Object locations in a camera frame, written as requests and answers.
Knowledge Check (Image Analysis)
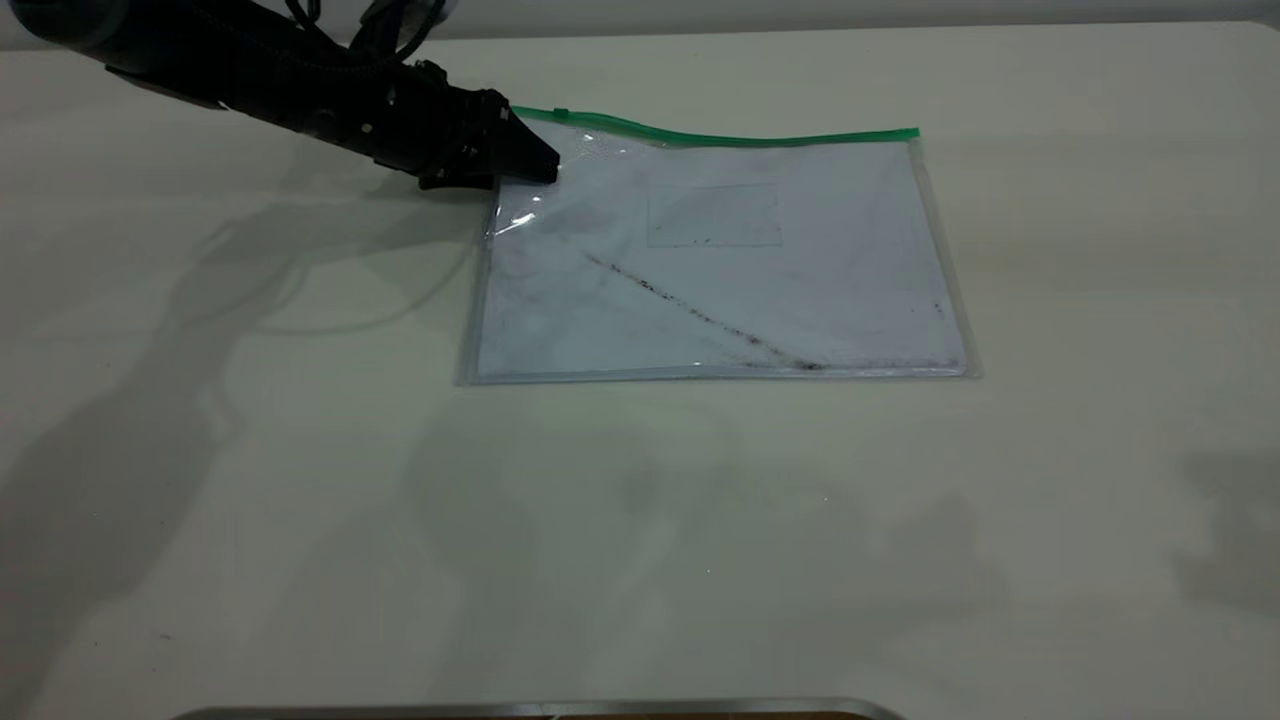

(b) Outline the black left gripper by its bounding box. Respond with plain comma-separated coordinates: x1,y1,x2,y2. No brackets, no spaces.
372,60,562,192

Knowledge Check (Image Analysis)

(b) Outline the clear plastic bag green zipper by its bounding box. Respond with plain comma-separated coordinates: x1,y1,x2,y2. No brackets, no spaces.
455,105,983,388

